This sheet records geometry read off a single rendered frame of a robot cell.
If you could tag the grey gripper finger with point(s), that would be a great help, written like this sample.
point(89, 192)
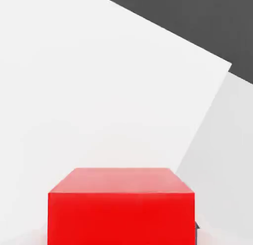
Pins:
point(197, 236)

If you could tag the small red cube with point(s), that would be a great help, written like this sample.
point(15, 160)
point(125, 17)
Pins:
point(121, 215)

